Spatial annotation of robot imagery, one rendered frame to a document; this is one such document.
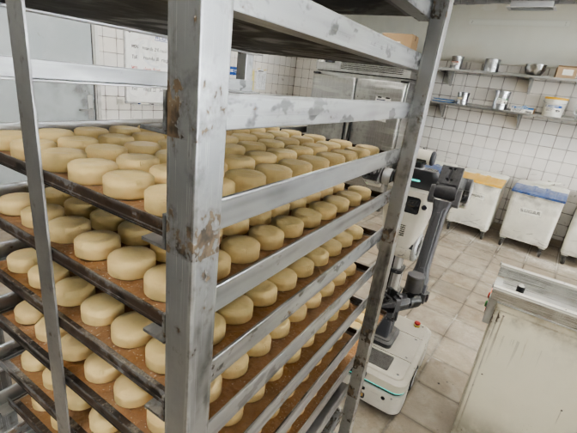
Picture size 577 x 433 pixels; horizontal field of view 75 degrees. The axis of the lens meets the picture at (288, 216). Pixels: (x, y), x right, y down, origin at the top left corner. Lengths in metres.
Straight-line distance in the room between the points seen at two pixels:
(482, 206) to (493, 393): 3.45
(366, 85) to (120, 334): 5.06
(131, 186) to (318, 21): 0.25
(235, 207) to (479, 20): 5.71
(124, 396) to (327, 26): 0.49
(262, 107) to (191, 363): 0.23
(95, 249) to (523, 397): 1.87
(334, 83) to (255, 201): 5.24
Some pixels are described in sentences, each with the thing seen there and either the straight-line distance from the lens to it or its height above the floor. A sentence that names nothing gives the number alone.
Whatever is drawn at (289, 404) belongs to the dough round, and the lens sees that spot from 0.81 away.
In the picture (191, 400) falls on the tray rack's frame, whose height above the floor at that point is 1.35.
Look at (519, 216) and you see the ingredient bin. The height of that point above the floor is 0.41.
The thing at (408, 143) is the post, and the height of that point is 1.53.
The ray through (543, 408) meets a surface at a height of 0.45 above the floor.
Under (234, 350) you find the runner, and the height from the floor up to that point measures 1.32.
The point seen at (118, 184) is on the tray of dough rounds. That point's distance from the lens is 0.40.
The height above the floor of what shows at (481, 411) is 0.29.
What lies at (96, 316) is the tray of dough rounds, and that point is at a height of 1.33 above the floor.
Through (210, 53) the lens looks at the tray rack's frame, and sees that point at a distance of 0.27.
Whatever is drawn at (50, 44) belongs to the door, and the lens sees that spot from 4.61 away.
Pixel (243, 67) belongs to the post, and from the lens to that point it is 1.02.
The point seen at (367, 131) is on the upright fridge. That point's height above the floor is 1.07.
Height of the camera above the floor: 1.62
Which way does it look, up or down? 20 degrees down
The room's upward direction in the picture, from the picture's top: 7 degrees clockwise
